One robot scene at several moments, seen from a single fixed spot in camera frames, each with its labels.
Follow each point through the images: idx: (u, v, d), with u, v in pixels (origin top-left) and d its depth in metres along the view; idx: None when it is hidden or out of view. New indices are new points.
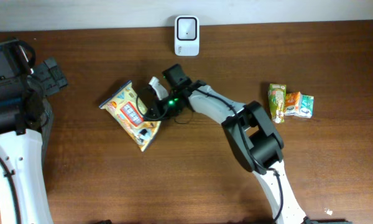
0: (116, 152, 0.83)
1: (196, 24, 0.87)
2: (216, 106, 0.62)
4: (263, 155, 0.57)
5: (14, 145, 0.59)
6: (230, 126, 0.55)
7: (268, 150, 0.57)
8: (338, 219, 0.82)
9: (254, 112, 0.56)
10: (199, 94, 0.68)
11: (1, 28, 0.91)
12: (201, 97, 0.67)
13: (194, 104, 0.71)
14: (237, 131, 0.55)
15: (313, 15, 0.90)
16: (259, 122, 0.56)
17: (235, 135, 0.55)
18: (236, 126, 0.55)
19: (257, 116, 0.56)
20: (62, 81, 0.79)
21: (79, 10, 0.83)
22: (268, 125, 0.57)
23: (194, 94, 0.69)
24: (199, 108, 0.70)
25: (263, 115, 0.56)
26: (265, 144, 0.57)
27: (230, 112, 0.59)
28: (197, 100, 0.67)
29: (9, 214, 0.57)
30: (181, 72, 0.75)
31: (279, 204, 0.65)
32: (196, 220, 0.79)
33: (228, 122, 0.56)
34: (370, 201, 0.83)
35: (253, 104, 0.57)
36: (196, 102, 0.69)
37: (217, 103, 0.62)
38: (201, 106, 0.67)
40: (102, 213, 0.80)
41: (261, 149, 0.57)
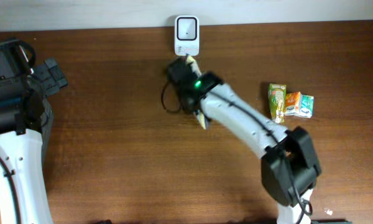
0: (116, 152, 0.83)
1: (196, 24, 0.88)
2: (244, 122, 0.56)
4: (302, 187, 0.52)
5: (14, 145, 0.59)
6: (274, 160, 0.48)
7: (308, 181, 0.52)
8: (338, 219, 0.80)
9: (300, 142, 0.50)
10: (217, 101, 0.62)
11: (2, 28, 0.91)
12: (221, 104, 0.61)
13: (209, 109, 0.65)
14: (281, 167, 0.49)
15: (313, 15, 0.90)
16: (303, 153, 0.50)
17: (278, 172, 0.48)
18: (280, 160, 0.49)
19: (302, 147, 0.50)
20: (62, 81, 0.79)
21: (79, 9, 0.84)
22: (313, 157, 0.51)
23: (210, 100, 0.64)
24: (214, 116, 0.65)
25: (309, 145, 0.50)
26: (306, 175, 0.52)
27: (268, 139, 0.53)
28: (215, 108, 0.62)
29: (9, 214, 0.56)
30: (188, 69, 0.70)
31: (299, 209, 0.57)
32: (196, 220, 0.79)
33: (270, 155, 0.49)
34: (370, 201, 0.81)
35: (299, 132, 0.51)
36: (215, 112, 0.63)
37: (245, 117, 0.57)
38: (221, 117, 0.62)
40: (101, 214, 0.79)
41: (301, 183, 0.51)
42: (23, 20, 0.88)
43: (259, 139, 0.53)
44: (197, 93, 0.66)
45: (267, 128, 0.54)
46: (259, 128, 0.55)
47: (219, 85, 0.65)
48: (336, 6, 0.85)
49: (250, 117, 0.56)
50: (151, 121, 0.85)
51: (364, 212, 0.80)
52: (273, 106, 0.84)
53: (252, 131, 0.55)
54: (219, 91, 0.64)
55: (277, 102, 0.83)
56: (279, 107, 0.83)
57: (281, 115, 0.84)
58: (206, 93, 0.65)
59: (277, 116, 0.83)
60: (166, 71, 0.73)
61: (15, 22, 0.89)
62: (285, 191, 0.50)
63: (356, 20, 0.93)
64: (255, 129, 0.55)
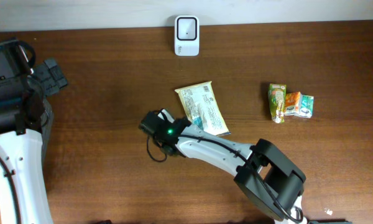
0: (116, 153, 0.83)
1: (196, 24, 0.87)
2: (214, 152, 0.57)
4: (290, 197, 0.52)
5: (14, 145, 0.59)
6: (246, 180, 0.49)
7: (292, 189, 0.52)
8: (338, 219, 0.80)
9: (267, 154, 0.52)
10: (187, 139, 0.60)
11: (2, 28, 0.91)
12: (192, 142, 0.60)
13: (186, 151, 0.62)
14: (255, 182, 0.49)
15: (313, 15, 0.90)
16: (275, 162, 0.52)
17: (254, 189, 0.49)
18: (253, 177, 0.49)
19: (270, 157, 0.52)
20: (62, 81, 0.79)
21: (79, 9, 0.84)
22: (286, 164, 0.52)
23: (182, 141, 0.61)
24: (191, 154, 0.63)
25: (276, 153, 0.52)
26: (287, 183, 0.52)
27: (237, 160, 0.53)
28: (188, 147, 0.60)
29: (9, 214, 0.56)
30: (157, 118, 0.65)
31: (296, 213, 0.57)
32: (195, 220, 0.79)
33: (240, 175, 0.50)
34: (370, 201, 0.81)
35: (261, 144, 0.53)
36: (189, 151, 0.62)
37: (217, 147, 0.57)
38: (195, 154, 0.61)
40: (101, 214, 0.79)
41: (286, 194, 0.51)
42: (23, 20, 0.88)
43: (231, 165, 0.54)
44: (171, 142, 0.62)
45: (234, 150, 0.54)
46: (227, 153, 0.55)
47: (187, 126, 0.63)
48: (336, 6, 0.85)
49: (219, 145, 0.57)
50: None
51: (364, 213, 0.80)
52: (273, 106, 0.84)
53: (223, 157, 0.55)
54: (188, 130, 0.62)
55: (278, 102, 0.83)
56: (279, 107, 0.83)
57: (281, 115, 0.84)
58: (178, 136, 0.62)
59: (277, 116, 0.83)
60: (139, 127, 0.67)
61: (15, 22, 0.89)
62: (271, 206, 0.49)
63: (355, 20, 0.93)
64: (224, 154, 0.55)
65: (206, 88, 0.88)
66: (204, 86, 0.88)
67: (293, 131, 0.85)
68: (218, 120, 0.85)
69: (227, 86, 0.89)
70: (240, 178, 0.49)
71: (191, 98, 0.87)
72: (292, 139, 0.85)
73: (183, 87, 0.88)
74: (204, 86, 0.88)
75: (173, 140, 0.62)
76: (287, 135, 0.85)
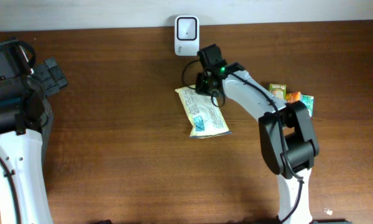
0: (116, 152, 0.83)
1: (196, 24, 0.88)
2: (252, 96, 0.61)
4: (296, 160, 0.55)
5: (14, 145, 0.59)
6: (268, 122, 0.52)
7: (302, 155, 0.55)
8: (338, 219, 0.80)
9: (297, 114, 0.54)
10: (235, 79, 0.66)
11: (2, 28, 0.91)
12: (237, 83, 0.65)
13: (228, 88, 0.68)
14: (275, 130, 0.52)
15: (313, 15, 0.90)
16: (299, 124, 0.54)
17: (272, 134, 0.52)
18: (275, 124, 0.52)
19: (298, 118, 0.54)
20: (62, 81, 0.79)
21: (79, 9, 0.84)
22: (309, 131, 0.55)
23: (230, 79, 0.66)
24: (230, 93, 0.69)
25: (305, 118, 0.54)
26: (301, 148, 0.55)
27: (270, 107, 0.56)
28: (232, 86, 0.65)
29: (10, 214, 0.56)
30: (219, 52, 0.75)
31: (292, 206, 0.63)
32: (195, 220, 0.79)
33: (266, 118, 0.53)
34: (370, 201, 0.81)
35: (296, 104, 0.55)
36: (230, 89, 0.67)
37: (255, 93, 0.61)
38: (235, 92, 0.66)
40: (101, 214, 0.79)
41: (294, 155, 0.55)
42: (23, 20, 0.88)
43: (262, 110, 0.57)
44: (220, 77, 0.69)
45: (270, 98, 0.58)
46: (263, 100, 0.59)
47: (240, 70, 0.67)
48: (335, 5, 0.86)
49: (258, 93, 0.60)
50: (151, 121, 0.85)
51: (364, 212, 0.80)
52: None
53: (257, 101, 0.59)
54: (239, 74, 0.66)
55: None
56: None
57: None
58: (228, 74, 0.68)
59: None
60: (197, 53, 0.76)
61: (15, 22, 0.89)
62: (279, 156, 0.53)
63: (355, 19, 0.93)
64: (261, 101, 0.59)
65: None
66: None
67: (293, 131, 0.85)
68: (218, 119, 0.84)
69: None
70: (263, 119, 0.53)
71: (191, 97, 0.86)
72: None
73: (183, 87, 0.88)
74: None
75: (222, 75, 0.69)
76: None
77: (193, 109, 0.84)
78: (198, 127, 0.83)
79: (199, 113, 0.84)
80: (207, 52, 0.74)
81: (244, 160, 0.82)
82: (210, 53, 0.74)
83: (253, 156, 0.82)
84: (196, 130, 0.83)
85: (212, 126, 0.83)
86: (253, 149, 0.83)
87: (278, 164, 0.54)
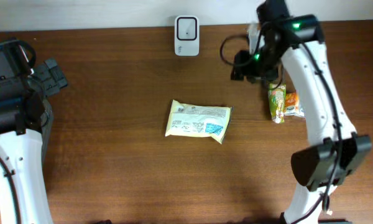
0: (117, 152, 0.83)
1: (196, 24, 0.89)
2: (317, 99, 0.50)
4: (326, 181, 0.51)
5: (14, 145, 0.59)
6: (327, 153, 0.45)
7: (336, 178, 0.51)
8: (338, 219, 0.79)
9: (358, 149, 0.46)
10: (305, 59, 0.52)
11: (2, 27, 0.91)
12: (308, 66, 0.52)
13: (290, 62, 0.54)
14: (329, 160, 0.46)
15: (312, 15, 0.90)
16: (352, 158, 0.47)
17: (322, 164, 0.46)
18: (331, 154, 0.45)
19: (356, 154, 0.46)
20: (62, 81, 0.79)
21: (80, 9, 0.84)
22: (355, 164, 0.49)
23: (299, 53, 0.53)
24: (288, 67, 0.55)
25: (362, 156, 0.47)
26: (339, 174, 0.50)
27: (332, 130, 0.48)
28: (299, 68, 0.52)
29: (9, 213, 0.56)
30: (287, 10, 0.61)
31: (304, 212, 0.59)
32: (195, 220, 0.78)
33: (326, 145, 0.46)
34: (371, 201, 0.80)
35: (362, 139, 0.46)
36: (293, 63, 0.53)
37: (322, 94, 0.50)
38: (296, 73, 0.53)
40: (101, 214, 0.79)
41: (329, 178, 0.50)
42: (24, 20, 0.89)
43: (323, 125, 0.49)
44: (286, 35, 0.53)
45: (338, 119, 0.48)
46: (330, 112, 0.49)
47: (317, 42, 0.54)
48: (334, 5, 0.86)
49: (327, 99, 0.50)
50: (151, 121, 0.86)
51: (365, 213, 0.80)
52: (273, 106, 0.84)
53: (321, 115, 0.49)
54: (314, 51, 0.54)
55: (277, 102, 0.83)
56: (279, 107, 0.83)
57: (281, 115, 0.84)
58: (300, 44, 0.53)
59: (277, 116, 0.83)
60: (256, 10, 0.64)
61: (16, 22, 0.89)
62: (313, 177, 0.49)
63: (354, 19, 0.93)
64: (326, 114, 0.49)
65: (180, 108, 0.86)
66: (178, 108, 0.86)
67: (294, 131, 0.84)
68: (219, 112, 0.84)
69: (228, 86, 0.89)
70: (323, 147, 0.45)
71: (181, 119, 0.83)
72: (293, 139, 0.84)
73: (173, 103, 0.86)
74: (176, 106, 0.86)
75: (290, 41, 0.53)
76: (288, 136, 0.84)
77: (197, 126, 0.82)
78: (217, 130, 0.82)
79: (204, 123, 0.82)
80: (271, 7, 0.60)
81: (244, 160, 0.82)
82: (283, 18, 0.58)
83: (253, 155, 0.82)
84: (219, 135, 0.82)
85: (222, 119, 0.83)
86: (254, 149, 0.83)
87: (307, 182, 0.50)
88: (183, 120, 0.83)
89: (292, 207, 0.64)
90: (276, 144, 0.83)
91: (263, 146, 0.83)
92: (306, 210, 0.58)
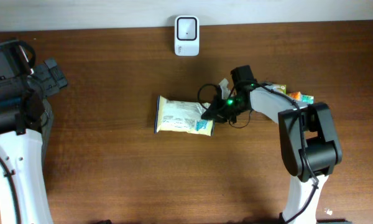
0: (116, 152, 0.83)
1: (196, 24, 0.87)
2: (274, 100, 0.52)
4: (317, 164, 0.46)
5: (14, 145, 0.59)
6: (289, 117, 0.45)
7: (324, 160, 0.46)
8: (338, 219, 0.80)
9: (317, 111, 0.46)
10: (260, 89, 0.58)
11: (2, 28, 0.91)
12: (262, 91, 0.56)
13: (254, 101, 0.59)
14: (296, 126, 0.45)
15: (312, 15, 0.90)
16: (322, 126, 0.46)
17: (291, 131, 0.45)
18: (294, 119, 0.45)
19: (319, 116, 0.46)
20: (62, 81, 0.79)
21: (80, 10, 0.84)
22: (330, 132, 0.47)
23: (257, 91, 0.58)
24: (257, 106, 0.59)
25: (328, 118, 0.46)
26: (322, 152, 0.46)
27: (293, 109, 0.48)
28: (257, 96, 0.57)
29: (9, 213, 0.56)
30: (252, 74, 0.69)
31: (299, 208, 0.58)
32: (195, 220, 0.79)
33: (286, 111, 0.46)
34: (370, 201, 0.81)
35: (318, 102, 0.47)
36: (257, 99, 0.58)
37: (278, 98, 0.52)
38: (261, 102, 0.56)
40: (101, 214, 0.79)
41: (317, 158, 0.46)
42: (24, 20, 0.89)
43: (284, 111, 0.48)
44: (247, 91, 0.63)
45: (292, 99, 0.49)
46: (287, 101, 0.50)
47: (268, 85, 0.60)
48: (334, 5, 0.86)
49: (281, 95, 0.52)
50: (151, 121, 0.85)
51: (364, 213, 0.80)
52: None
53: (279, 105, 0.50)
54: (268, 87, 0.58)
55: None
56: None
57: None
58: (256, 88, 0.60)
59: None
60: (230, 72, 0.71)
61: (16, 22, 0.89)
62: (297, 155, 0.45)
63: (356, 19, 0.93)
64: (282, 103, 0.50)
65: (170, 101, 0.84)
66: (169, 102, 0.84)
67: None
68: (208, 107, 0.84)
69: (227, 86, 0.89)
70: (283, 113, 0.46)
71: (173, 115, 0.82)
72: None
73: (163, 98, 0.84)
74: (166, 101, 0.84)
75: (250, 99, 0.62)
76: None
77: (188, 122, 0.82)
78: (204, 125, 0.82)
79: (195, 119, 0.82)
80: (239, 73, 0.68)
81: (244, 160, 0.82)
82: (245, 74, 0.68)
83: (253, 156, 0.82)
84: (204, 128, 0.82)
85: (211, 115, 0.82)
86: (253, 149, 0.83)
87: (296, 165, 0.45)
88: (171, 116, 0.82)
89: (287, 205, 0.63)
90: (276, 144, 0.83)
91: (263, 146, 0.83)
92: (302, 205, 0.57)
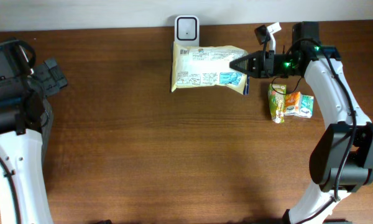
0: (117, 152, 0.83)
1: (196, 24, 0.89)
2: (336, 93, 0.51)
4: (345, 182, 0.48)
5: (14, 145, 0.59)
6: (340, 132, 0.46)
7: (354, 178, 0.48)
8: (338, 219, 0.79)
9: None
10: (324, 66, 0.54)
11: (3, 27, 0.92)
12: (326, 72, 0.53)
13: (311, 73, 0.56)
14: (343, 142, 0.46)
15: (311, 15, 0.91)
16: (369, 149, 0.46)
17: (336, 145, 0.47)
18: (345, 135, 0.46)
19: None
20: (62, 81, 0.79)
21: (79, 9, 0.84)
22: None
23: (318, 65, 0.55)
24: (309, 79, 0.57)
25: None
26: (356, 170, 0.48)
27: (347, 119, 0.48)
28: (318, 74, 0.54)
29: (9, 214, 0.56)
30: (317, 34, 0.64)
31: (311, 211, 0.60)
32: (195, 220, 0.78)
33: (340, 125, 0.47)
34: (371, 201, 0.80)
35: None
36: (313, 76, 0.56)
37: (337, 93, 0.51)
38: (316, 81, 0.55)
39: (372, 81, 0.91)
40: (101, 214, 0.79)
41: (349, 176, 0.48)
42: (24, 20, 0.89)
43: (340, 117, 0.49)
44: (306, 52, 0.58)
45: (354, 108, 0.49)
46: (347, 104, 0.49)
47: (335, 60, 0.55)
48: (334, 5, 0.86)
49: (344, 93, 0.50)
50: (151, 121, 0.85)
51: (365, 213, 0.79)
52: (273, 106, 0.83)
53: (337, 104, 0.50)
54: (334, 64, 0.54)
55: (278, 102, 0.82)
56: (279, 107, 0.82)
57: (281, 115, 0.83)
58: (322, 57, 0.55)
59: (277, 116, 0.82)
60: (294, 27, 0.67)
61: (17, 22, 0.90)
62: (329, 167, 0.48)
63: (355, 19, 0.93)
64: (341, 104, 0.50)
65: (183, 50, 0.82)
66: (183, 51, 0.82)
67: (294, 131, 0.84)
68: (232, 56, 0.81)
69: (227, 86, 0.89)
70: (337, 126, 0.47)
71: (188, 71, 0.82)
72: (293, 139, 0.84)
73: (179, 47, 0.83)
74: (179, 50, 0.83)
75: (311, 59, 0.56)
76: (288, 136, 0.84)
77: (207, 78, 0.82)
78: (235, 81, 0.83)
79: (216, 73, 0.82)
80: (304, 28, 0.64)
81: (244, 160, 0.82)
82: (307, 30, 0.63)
83: (253, 155, 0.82)
84: (237, 85, 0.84)
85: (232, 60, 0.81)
86: (253, 149, 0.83)
87: (322, 175, 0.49)
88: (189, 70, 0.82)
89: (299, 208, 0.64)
90: (276, 144, 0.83)
91: (263, 146, 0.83)
92: (314, 211, 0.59)
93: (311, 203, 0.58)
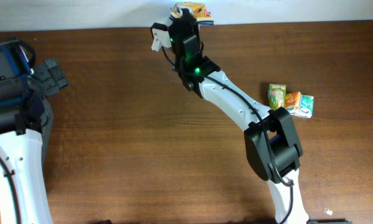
0: (117, 152, 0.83)
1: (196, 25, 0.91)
2: (234, 103, 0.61)
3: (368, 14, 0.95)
4: (283, 164, 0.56)
5: (14, 145, 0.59)
6: (253, 134, 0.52)
7: (288, 158, 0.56)
8: (338, 219, 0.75)
9: (280, 121, 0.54)
10: (212, 84, 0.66)
11: (6, 28, 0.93)
12: (216, 88, 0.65)
13: (205, 92, 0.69)
14: (261, 139, 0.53)
15: (306, 15, 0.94)
16: (283, 130, 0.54)
17: (258, 145, 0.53)
18: (260, 134, 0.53)
19: (282, 124, 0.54)
20: (62, 81, 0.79)
21: (82, 9, 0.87)
22: (292, 134, 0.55)
23: (206, 83, 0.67)
24: (209, 96, 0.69)
25: (289, 123, 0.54)
26: (286, 152, 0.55)
27: (253, 116, 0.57)
28: (211, 91, 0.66)
29: (9, 213, 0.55)
30: (197, 45, 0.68)
31: (286, 210, 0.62)
32: (196, 220, 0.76)
33: (250, 129, 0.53)
34: None
35: (279, 111, 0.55)
36: (206, 94, 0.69)
37: (236, 101, 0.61)
38: (214, 96, 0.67)
39: None
40: (99, 214, 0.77)
41: (281, 159, 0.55)
42: (27, 19, 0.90)
43: (246, 119, 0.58)
44: (196, 76, 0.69)
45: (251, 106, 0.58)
46: (245, 106, 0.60)
47: (216, 71, 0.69)
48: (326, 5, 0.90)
49: (239, 98, 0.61)
50: (150, 121, 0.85)
51: None
52: (272, 106, 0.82)
53: (240, 110, 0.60)
54: (217, 76, 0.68)
55: (277, 102, 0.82)
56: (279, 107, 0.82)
57: None
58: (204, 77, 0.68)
59: None
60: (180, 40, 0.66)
61: (19, 22, 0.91)
62: (264, 163, 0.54)
63: (349, 19, 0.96)
64: (242, 108, 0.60)
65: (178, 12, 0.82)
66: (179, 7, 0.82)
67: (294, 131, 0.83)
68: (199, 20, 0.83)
69: None
70: (249, 131, 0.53)
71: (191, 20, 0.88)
72: None
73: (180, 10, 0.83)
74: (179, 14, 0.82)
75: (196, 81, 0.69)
76: None
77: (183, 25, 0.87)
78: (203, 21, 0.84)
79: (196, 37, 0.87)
80: (188, 48, 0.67)
81: (244, 160, 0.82)
82: (182, 30, 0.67)
83: None
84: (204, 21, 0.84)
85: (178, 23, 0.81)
86: None
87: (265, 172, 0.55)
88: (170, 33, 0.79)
89: (276, 211, 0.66)
90: None
91: None
92: (287, 206, 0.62)
93: (280, 201, 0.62)
